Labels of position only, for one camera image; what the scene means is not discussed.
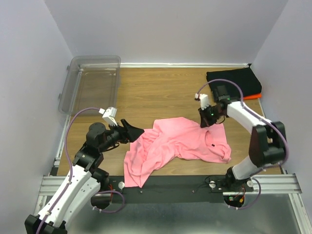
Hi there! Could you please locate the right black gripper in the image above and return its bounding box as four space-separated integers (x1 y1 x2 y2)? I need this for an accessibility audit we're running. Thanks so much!
198 103 224 127

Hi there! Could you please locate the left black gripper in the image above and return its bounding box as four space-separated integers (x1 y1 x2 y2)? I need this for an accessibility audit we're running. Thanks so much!
99 118 145 153

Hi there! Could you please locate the pink t shirt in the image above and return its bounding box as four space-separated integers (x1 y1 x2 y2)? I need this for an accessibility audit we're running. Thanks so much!
124 117 231 188

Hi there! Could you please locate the clear plastic bin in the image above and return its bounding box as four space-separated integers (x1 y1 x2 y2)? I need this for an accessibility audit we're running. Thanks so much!
58 55 121 116

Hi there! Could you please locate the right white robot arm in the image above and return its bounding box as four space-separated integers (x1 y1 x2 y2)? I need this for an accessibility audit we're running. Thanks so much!
195 93 289 192

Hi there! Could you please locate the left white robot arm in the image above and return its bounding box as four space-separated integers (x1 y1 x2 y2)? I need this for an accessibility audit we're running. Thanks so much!
24 119 144 234

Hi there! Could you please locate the black folded t shirt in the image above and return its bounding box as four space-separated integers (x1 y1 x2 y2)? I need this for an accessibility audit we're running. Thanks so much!
206 67 262 102

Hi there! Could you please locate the orange folded t shirt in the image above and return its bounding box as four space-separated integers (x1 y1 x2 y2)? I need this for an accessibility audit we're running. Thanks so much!
243 93 262 100

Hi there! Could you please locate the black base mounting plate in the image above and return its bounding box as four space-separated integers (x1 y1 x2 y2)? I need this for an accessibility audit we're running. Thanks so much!
109 175 254 204

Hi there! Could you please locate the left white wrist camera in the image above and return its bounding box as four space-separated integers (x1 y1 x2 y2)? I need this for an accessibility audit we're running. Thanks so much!
98 107 117 126

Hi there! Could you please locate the back aluminium table rail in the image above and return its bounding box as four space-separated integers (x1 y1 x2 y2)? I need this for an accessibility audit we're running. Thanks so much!
120 62 249 68

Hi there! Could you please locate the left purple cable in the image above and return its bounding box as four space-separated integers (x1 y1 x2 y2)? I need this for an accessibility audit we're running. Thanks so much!
36 107 103 234

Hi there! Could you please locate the aluminium frame rail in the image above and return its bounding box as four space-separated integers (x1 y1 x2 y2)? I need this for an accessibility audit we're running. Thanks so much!
29 173 303 234

